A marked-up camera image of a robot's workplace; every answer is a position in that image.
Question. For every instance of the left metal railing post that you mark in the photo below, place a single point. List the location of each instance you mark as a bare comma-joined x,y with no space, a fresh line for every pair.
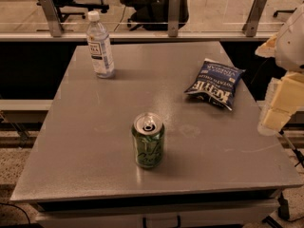
53,21

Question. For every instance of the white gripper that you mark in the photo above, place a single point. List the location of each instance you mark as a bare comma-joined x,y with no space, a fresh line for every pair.
292,47

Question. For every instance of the metal railing post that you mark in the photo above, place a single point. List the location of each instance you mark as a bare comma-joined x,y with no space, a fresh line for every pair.
173,17
53,21
250,27

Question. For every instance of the clear plastic water bottle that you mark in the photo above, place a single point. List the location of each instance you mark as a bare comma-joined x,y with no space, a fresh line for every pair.
99,46

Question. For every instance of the green soda can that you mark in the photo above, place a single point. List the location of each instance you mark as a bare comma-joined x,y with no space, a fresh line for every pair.
148,139

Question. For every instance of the middle metal railing post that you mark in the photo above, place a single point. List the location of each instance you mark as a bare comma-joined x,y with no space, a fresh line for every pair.
173,17

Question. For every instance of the blue Kettle chips bag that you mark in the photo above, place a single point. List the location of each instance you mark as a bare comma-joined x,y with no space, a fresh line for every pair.
216,84

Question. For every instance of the right metal railing post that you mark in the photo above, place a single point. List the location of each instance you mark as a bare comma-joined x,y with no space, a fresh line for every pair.
250,27

